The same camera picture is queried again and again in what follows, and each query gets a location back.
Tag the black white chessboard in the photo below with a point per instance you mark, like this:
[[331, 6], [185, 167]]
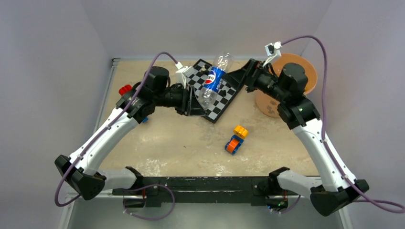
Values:
[[196, 76]]

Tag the red toy block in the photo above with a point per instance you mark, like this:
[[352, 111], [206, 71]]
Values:
[[123, 90]]

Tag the blue pepsi bottle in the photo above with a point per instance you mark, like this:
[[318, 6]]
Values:
[[210, 89]]

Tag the black chess piece middle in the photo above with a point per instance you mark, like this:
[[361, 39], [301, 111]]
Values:
[[222, 93]]

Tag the aluminium table frame rail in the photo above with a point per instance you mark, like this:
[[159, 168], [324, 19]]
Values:
[[66, 195]]

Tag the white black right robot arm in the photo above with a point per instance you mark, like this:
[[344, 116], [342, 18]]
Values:
[[337, 186]]

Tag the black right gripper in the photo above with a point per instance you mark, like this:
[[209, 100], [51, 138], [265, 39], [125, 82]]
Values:
[[253, 70]]

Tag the yellow toy block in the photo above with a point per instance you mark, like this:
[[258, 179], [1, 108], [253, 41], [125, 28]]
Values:
[[240, 132]]

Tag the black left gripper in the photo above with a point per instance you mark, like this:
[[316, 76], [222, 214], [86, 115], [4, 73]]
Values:
[[189, 105]]

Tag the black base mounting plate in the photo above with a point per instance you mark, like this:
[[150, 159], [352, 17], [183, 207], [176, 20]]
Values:
[[255, 191]]

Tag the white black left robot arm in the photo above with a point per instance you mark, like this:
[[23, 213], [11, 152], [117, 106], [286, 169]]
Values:
[[81, 169]]

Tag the orange blue toy car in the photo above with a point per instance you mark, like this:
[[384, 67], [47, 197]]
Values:
[[233, 145]]

